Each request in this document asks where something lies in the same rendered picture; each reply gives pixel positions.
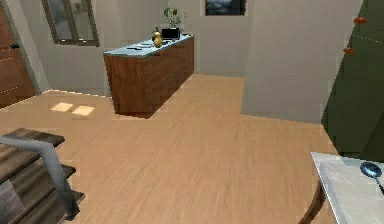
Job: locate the black pen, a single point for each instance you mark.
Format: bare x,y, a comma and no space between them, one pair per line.
134,48

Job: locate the dark green cupboard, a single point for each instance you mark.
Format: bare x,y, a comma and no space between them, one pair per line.
360,90

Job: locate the black laptop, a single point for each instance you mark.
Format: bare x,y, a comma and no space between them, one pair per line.
170,33

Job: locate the white-topped table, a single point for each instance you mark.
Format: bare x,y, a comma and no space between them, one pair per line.
350,193

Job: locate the brown-framed window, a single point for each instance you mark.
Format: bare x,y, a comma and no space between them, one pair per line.
70,20

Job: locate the brown wooden room door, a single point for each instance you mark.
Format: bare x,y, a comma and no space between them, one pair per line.
10,66

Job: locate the yellow gourd-shaped vase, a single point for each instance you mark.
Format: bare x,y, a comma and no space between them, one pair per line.
157,40

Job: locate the brown wooden chest of drawers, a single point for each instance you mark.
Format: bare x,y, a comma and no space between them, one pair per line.
150,73

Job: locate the orange cupboard knob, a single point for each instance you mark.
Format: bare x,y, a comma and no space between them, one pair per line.
359,20
348,51

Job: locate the dark wooden slatted chair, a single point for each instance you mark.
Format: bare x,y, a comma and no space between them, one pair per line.
33,176

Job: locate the dark framed wall picture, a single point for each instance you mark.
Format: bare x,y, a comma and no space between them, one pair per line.
225,7

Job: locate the green house plant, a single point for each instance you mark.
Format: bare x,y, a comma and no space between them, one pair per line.
173,16

